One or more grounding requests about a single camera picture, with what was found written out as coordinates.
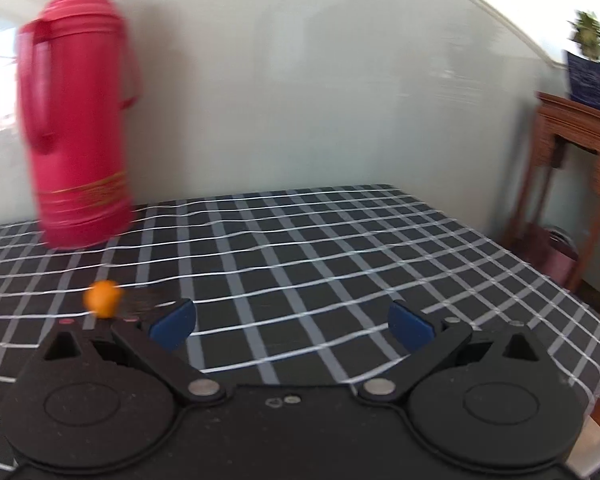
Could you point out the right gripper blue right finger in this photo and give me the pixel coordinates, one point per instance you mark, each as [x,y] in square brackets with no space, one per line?
[411,331]

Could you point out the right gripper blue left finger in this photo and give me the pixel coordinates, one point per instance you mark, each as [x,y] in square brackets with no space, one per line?
[172,325]

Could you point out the small orange kumquat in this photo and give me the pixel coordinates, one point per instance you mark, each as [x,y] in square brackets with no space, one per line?
[103,299]

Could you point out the black white checkered tablecloth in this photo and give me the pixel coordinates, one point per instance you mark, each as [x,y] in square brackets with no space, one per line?
[293,287]

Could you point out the pink bag under stand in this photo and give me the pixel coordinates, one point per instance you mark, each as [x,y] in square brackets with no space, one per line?
[551,251]

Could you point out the red thermos flask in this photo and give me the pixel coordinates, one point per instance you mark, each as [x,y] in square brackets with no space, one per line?
[76,74]

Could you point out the carved wooden plant stand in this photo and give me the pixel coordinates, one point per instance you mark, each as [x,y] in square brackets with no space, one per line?
[561,183]

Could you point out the blue patterned flower pot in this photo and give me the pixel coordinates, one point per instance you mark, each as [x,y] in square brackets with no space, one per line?
[584,80]

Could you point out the green potted plant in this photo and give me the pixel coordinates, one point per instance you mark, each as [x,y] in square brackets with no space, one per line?
[586,35]

